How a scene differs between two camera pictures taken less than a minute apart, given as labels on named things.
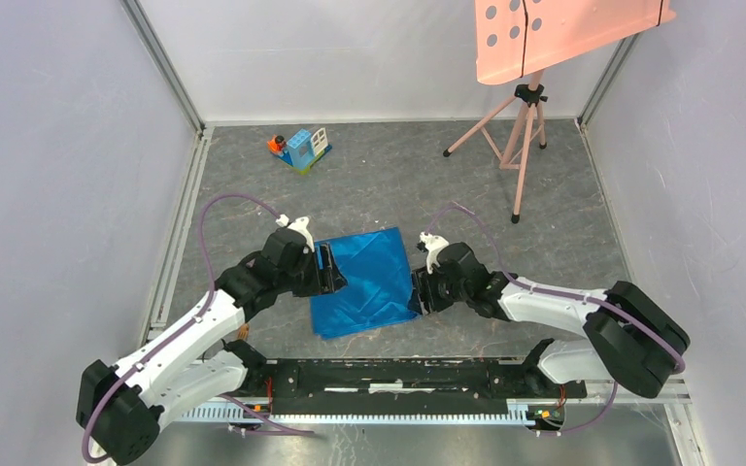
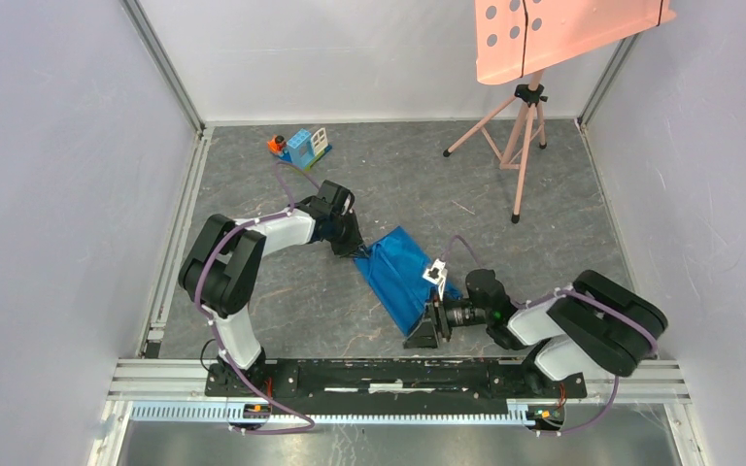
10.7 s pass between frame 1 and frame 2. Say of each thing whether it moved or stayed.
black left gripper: moved
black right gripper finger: moved
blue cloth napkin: moved
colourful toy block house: stayed
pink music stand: stayed
